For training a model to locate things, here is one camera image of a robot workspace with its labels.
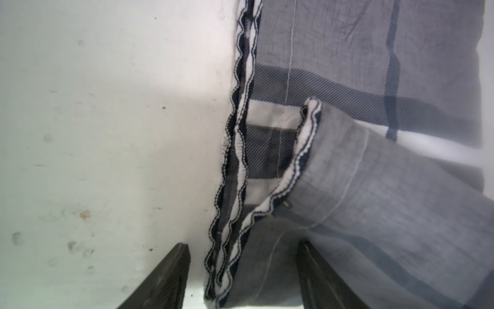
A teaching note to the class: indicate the grey plaid pillowcase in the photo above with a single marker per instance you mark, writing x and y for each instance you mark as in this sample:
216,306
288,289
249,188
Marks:
354,125

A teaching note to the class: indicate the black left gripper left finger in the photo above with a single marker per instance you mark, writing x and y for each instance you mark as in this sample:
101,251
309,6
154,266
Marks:
164,288

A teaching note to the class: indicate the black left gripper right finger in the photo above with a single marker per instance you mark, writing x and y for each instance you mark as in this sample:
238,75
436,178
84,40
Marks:
321,286

